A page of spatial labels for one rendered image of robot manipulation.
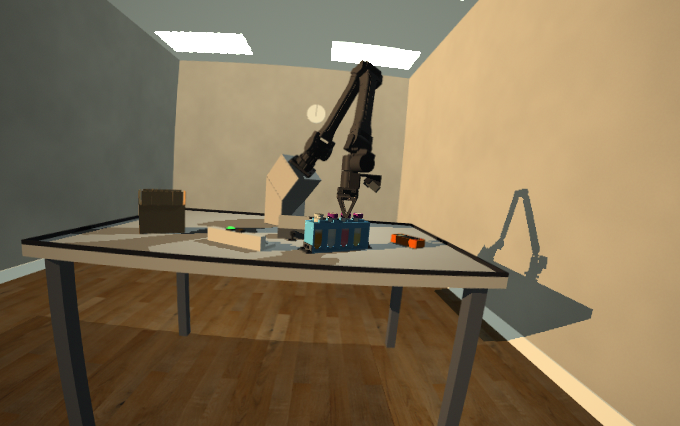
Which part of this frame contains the black table edge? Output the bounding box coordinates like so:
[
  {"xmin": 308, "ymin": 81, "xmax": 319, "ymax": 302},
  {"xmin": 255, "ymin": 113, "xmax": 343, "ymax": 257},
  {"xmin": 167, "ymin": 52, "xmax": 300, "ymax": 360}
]
[{"xmin": 21, "ymin": 208, "xmax": 509, "ymax": 277}]

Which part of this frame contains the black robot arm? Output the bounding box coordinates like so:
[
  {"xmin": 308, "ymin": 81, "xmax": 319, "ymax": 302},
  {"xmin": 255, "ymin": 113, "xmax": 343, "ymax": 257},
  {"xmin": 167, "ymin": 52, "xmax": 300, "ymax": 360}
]
[{"xmin": 289, "ymin": 59, "xmax": 383, "ymax": 193}]

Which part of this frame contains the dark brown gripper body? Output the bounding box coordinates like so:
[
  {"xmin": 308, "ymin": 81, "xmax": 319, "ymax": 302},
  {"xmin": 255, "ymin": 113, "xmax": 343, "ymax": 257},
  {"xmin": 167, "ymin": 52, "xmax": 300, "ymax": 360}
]
[{"xmin": 337, "ymin": 171, "xmax": 359, "ymax": 197}]

